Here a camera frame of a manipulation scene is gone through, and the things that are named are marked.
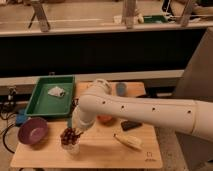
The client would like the crumpled white cloth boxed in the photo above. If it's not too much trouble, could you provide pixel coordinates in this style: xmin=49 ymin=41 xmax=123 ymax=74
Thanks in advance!
xmin=48 ymin=86 xmax=65 ymax=98

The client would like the green sponge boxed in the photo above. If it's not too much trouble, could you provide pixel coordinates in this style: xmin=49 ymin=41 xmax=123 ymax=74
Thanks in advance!
xmin=67 ymin=118 xmax=72 ymax=128

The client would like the green plastic tray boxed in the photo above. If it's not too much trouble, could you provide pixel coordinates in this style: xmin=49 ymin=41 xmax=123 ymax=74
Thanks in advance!
xmin=25 ymin=75 xmax=75 ymax=118

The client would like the orange bowl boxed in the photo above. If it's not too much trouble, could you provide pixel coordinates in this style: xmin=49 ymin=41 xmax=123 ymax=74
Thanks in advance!
xmin=97 ymin=115 xmax=113 ymax=124

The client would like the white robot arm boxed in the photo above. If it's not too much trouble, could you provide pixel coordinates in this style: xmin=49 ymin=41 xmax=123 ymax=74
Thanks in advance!
xmin=72 ymin=79 xmax=213 ymax=142

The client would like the black cable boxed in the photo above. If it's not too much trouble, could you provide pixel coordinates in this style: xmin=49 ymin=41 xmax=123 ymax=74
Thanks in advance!
xmin=1 ymin=123 xmax=17 ymax=154

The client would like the white paper cup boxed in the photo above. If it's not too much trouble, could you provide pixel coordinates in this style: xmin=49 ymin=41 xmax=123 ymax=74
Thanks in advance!
xmin=62 ymin=141 xmax=79 ymax=155

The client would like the yellow banana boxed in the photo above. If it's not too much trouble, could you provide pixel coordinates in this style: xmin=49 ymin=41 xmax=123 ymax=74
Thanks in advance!
xmin=113 ymin=134 xmax=142 ymax=150

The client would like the purple plastic bowl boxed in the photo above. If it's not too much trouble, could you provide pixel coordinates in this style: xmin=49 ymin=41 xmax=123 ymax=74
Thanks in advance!
xmin=18 ymin=117 xmax=48 ymax=145

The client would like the green bin in background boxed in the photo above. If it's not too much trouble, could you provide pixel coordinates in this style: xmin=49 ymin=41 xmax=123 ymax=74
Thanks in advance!
xmin=144 ymin=15 xmax=167 ymax=24

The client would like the dark red grape bunch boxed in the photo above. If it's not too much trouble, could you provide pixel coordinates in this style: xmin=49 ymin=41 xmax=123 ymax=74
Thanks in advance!
xmin=60 ymin=127 xmax=82 ymax=145

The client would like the black rectangular block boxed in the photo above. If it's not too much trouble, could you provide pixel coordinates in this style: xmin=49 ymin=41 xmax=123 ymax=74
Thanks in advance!
xmin=121 ymin=121 xmax=141 ymax=131

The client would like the blue box beside table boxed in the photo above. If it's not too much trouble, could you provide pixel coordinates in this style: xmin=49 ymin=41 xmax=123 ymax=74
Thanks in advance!
xmin=15 ymin=109 xmax=28 ymax=126

